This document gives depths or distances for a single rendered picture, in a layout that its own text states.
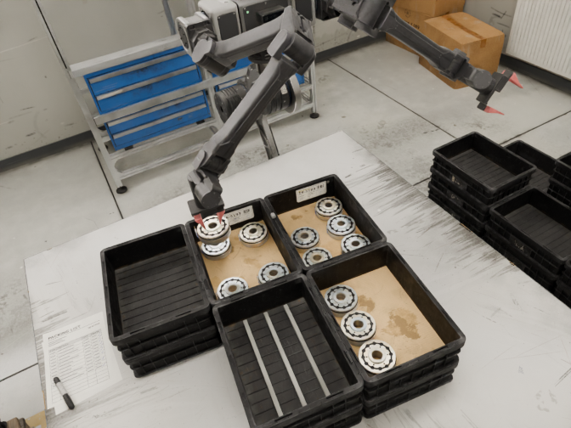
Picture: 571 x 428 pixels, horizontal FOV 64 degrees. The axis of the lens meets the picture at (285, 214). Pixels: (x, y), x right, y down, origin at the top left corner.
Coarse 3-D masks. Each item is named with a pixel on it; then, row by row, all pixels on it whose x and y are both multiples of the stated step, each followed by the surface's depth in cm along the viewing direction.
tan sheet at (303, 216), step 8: (304, 208) 176; (312, 208) 176; (280, 216) 174; (288, 216) 174; (296, 216) 174; (304, 216) 173; (312, 216) 173; (288, 224) 171; (296, 224) 170; (304, 224) 170; (312, 224) 169; (320, 224) 169; (288, 232) 168; (320, 232) 166; (360, 232) 164; (320, 240) 163; (328, 240) 163; (336, 240) 162; (328, 248) 160; (336, 248) 159
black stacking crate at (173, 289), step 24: (144, 240) 160; (168, 240) 163; (120, 264) 162; (144, 264) 163; (168, 264) 162; (120, 288) 156; (144, 288) 155; (168, 288) 154; (192, 288) 153; (120, 312) 149; (144, 312) 148; (168, 312) 147; (144, 336) 134; (168, 336) 138
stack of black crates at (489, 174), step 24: (456, 144) 240; (480, 144) 241; (432, 168) 239; (456, 168) 222; (480, 168) 235; (504, 168) 233; (528, 168) 220; (432, 192) 249; (456, 192) 231; (480, 192) 216; (504, 192) 214; (456, 216) 238; (480, 216) 222
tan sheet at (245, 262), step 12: (240, 228) 172; (240, 252) 163; (252, 252) 162; (264, 252) 161; (276, 252) 161; (216, 264) 160; (228, 264) 159; (240, 264) 158; (252, 264) 158; (264, 264) 157; (216, 276) 156; (228, 276) 155; (240, 276) 155; (252, 276) 154; (216, 288) 152
